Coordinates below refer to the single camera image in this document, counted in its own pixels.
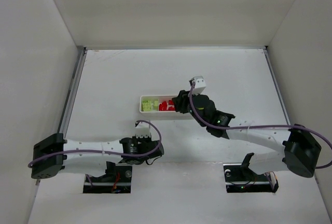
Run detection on red lego slope piece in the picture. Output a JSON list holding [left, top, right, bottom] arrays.
[[168, 100, 175, 111]]

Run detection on pale green duplo brick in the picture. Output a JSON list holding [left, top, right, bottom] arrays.
[[153, 100, 159, 111]]

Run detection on light green duplo brick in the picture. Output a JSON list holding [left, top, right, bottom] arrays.
[[142, 100, 152, 112]]

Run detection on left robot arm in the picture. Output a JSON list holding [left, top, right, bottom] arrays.
[[28, 133, 164, 180]]

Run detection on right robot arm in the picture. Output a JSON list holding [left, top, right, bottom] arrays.
[[172, 90, 322, 178]]

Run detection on white divided sorting tray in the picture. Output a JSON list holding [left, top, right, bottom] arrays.
[[139, 95, 192, 120]]

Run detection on red arch lego piece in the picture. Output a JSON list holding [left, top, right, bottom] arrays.
[[158, 101, 168, 111]]

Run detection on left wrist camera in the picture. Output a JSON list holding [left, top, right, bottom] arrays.
[[135, 121, 151, 138]]

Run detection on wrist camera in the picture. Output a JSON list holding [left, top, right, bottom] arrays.
[[189, 76, 206, 95], [135, 121, 151, 138]]

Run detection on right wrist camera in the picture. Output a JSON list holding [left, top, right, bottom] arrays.
[[189, 76, 206, 95]]

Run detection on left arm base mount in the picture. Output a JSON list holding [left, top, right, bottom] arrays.
[[82, 163, 132, 194]]

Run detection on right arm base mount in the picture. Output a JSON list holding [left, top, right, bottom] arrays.
[[223, 152, 279, 193]]

